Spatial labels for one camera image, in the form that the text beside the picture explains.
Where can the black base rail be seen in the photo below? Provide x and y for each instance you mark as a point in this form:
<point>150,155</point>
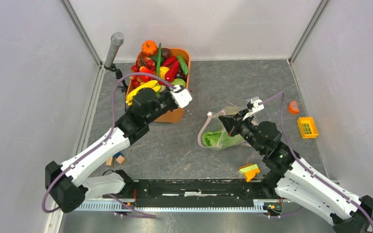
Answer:
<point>196,194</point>

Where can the wooden cube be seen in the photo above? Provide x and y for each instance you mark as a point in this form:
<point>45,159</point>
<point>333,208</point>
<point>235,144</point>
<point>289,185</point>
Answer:
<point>110,162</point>
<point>121,160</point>

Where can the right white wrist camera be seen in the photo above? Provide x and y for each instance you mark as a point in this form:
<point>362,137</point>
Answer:
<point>254,105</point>

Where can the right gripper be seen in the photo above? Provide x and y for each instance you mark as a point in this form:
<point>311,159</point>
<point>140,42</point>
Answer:
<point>228,121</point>

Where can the yellow plastic crate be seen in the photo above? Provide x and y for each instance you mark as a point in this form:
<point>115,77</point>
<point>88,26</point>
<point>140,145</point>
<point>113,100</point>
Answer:
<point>307,127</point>

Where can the yellow bell pepper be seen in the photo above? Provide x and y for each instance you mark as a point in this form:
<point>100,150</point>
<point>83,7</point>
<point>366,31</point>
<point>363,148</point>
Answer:
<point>162,73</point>

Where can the yellow orange toy block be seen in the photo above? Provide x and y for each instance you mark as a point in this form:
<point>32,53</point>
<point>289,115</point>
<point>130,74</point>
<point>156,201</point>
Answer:
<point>249,171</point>

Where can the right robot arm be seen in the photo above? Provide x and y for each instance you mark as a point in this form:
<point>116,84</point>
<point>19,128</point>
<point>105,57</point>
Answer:
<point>292,177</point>

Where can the dark purple onion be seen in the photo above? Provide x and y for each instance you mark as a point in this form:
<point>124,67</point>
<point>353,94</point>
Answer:
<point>166,53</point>

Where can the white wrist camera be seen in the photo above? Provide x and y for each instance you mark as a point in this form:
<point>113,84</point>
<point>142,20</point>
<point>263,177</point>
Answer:
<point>181,96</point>
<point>254,105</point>

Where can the green zucchini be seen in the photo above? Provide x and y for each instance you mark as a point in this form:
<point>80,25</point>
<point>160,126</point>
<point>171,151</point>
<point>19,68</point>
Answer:
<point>183,64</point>

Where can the dark grape bunch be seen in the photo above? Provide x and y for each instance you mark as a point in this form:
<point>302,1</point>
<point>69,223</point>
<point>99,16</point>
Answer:
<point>181,75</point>

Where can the round green cabbage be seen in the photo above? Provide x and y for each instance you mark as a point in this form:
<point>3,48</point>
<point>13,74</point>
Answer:
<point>179,81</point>

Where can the clear zip top bag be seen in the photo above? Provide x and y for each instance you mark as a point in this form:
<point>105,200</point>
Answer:
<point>213,124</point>

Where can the orange round cap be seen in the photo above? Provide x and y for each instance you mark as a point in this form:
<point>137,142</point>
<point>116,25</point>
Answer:
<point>293,107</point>

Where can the long green bean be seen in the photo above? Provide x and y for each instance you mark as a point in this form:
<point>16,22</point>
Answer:
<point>158,62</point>

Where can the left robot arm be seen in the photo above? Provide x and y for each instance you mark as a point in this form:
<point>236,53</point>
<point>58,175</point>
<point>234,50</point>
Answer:
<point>70,183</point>

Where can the green avocado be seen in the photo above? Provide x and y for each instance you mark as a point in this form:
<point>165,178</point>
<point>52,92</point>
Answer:
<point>155,58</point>

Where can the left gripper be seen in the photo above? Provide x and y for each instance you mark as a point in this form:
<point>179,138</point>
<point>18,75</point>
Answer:
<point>169,93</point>

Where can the grey microphone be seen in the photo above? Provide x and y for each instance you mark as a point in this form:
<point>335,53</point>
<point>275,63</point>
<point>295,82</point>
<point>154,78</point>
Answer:
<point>116,40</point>

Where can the blue toy brick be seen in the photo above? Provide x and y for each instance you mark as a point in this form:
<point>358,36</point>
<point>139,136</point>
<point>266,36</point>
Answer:
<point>118,155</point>

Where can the green napa cabbage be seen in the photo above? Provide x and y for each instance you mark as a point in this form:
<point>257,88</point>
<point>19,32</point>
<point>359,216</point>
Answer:
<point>219,140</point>

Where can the orange plastic basket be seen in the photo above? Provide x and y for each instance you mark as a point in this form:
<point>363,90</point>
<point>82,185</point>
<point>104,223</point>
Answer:
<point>176,115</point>

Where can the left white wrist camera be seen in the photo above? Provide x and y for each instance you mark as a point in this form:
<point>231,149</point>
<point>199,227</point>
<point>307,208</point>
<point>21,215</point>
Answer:
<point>181,96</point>

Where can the orange mini pumpkin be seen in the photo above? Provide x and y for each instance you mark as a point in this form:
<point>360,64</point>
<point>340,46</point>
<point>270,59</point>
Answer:
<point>149,48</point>

